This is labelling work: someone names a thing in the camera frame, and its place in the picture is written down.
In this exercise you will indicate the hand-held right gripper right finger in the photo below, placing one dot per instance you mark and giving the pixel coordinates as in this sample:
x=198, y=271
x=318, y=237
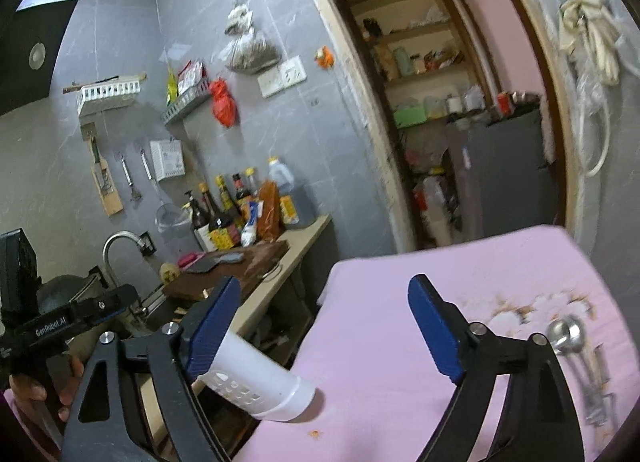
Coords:
x=435, y=332

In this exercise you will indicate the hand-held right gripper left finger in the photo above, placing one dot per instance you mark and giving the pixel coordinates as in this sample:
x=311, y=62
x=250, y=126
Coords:
x=215, y=322

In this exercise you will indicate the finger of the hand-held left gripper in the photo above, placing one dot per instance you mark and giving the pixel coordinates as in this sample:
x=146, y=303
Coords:
x=107, y=303

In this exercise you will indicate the white utensil holder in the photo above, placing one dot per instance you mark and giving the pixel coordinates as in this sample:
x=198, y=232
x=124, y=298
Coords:
x=260, y=377

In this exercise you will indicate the metal spoon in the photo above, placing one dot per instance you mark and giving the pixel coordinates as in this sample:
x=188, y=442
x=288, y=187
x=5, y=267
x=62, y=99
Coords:
x=565, y=334

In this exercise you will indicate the person's left hand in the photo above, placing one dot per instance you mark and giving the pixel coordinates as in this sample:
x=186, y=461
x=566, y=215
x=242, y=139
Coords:
x=35, y=389

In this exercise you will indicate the black wok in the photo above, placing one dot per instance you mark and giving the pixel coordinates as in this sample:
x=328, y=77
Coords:
x=60, y=292

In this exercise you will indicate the metal sink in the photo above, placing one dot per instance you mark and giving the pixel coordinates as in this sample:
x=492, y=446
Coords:
x=160, y=314

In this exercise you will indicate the pink tablecloth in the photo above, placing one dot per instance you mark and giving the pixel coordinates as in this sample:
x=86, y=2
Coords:
x=380, y=322

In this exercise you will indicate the brown wooden cutting board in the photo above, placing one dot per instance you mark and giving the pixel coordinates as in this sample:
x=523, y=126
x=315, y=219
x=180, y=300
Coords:
x=240, y=269

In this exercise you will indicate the metal faucet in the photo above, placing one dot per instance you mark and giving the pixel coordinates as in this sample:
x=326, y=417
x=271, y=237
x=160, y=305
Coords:
x=111, y=244

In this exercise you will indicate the yellow round scrubber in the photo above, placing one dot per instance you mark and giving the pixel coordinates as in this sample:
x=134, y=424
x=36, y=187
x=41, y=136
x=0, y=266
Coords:
x=169, y=273

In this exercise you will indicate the pink sponge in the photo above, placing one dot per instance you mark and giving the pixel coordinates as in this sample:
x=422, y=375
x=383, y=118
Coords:
x=190, y=259

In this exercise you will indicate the dark bottle yellow label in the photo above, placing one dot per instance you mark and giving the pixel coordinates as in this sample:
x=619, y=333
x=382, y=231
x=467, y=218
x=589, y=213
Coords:
x=222, y=234

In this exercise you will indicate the white blue packet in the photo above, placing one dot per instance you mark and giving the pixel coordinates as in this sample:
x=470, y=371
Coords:
x=250, y=227

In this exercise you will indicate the dark bottle white label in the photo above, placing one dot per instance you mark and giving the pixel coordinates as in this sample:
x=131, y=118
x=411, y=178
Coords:
x=197, y=222

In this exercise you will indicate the hanging metal strainer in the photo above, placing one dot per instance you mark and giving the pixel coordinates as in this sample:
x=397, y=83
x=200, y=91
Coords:
x=172, y=219

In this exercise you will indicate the white plastic jug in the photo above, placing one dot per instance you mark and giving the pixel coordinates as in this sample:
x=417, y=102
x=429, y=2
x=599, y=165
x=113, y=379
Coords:
x=437, y=217

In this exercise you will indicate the hanging light wooden board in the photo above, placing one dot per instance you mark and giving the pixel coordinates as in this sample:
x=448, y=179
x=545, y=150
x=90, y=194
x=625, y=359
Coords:
x=107, y=187

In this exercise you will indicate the orange brown packet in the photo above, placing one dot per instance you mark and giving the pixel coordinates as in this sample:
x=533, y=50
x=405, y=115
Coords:
x=269, y=212

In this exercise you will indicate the hanging metal peeler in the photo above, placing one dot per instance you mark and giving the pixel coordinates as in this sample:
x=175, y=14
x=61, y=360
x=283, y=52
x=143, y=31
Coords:
x=129, y=179

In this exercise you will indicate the dark bottle red label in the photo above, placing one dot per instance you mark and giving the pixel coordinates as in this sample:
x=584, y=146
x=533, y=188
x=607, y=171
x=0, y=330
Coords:
x=240, y=189

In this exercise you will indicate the clear bottle yellow cap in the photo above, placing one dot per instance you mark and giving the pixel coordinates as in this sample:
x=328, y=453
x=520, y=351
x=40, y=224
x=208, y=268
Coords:
x=251, y=181

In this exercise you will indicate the large dark oil jug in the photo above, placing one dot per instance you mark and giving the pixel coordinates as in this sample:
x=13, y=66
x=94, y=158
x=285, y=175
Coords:
x=297, y=197

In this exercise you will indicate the grey fridge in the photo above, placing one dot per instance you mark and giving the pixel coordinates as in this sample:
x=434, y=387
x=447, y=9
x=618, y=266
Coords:
x=500, y=176

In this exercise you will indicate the metal utensil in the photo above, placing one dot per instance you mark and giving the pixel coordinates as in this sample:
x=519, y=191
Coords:
x=602, y=392

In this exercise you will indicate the red plastic bag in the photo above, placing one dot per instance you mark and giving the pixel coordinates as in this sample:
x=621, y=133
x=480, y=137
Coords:
x=223, y=104

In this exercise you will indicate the green plastic container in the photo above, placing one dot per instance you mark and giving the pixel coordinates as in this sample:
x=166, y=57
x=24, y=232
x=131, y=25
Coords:
x=410, y=114

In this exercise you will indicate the yellow green packet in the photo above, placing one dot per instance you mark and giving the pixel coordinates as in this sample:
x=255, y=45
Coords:
x=172, y=86

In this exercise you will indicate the black range hood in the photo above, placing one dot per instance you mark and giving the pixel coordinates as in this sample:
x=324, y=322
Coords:
x=30, y=56

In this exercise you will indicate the red can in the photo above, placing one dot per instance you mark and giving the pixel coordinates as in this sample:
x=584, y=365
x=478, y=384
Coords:
x=504, y=102

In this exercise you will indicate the red white packets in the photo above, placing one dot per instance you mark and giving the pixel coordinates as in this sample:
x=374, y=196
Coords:
x=191, y=75

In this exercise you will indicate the metal bowl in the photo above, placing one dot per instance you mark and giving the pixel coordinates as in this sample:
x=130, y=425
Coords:
x=525, y=98

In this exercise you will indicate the clear bag of dried goods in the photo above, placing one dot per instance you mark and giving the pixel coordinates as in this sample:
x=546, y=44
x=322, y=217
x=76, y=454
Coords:
x=252, y=49

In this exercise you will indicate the clear plastic bag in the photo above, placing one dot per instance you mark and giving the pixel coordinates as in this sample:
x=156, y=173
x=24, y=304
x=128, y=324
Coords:
x=590, y=91

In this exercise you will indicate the wooden storage shelf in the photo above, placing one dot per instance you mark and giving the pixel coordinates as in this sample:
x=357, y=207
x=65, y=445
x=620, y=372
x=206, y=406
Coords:
x=425, y=31

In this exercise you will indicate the hanging white cloth bags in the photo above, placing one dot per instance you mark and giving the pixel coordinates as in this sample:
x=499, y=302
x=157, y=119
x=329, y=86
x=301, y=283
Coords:
x=595, y=36

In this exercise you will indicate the black wall socket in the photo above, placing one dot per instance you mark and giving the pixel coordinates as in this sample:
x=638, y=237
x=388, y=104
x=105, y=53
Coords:
x=146, y=243

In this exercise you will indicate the white wall box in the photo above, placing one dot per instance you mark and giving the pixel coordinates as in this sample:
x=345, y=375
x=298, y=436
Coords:
x=167, y=160

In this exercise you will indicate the white wall basket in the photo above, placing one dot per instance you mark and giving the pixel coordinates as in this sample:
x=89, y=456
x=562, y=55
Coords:
x=107, y=94

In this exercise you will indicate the metal wall shelf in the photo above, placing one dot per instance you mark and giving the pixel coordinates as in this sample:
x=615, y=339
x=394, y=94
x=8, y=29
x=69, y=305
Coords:
x=182, y=104

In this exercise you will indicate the brown door frame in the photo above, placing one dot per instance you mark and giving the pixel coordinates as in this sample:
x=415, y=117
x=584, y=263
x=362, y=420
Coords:
x=547, y=106

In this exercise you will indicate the white wall socket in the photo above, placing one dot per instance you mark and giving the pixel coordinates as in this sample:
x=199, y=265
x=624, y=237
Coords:
x=282, y=76

